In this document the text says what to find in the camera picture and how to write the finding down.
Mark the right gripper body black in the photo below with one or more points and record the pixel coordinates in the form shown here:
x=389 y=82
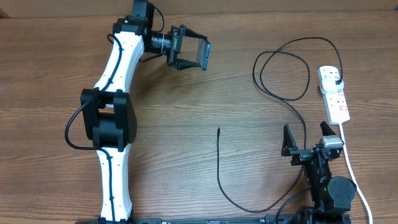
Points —
x=300 y=157

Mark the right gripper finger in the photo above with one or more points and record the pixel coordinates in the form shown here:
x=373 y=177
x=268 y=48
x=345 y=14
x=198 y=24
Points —
x=288 y=142
x=326 y=130

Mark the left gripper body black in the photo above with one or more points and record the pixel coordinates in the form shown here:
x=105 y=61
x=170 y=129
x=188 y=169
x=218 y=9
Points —
x=175 y=44

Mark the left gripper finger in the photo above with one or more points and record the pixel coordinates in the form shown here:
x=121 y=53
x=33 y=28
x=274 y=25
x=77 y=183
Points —
x=182 y=64
x=190 y=33

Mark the blue smartphone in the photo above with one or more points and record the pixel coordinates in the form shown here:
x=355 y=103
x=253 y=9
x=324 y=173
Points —
x=203 y=53

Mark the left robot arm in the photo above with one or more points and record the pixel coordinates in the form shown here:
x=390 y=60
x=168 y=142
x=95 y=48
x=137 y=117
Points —
x=108 y=114

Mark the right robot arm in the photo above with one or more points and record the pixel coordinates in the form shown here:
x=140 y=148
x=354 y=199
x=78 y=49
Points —
x=331 y=196

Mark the white charger adapter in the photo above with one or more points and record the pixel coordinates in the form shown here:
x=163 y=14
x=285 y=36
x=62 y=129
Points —
x=331 y=85

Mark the white power strip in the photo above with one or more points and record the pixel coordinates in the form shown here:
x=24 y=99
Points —
x=335 y=103

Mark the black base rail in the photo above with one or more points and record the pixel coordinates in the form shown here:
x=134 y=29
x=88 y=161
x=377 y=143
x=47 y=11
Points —
x=268 y=219

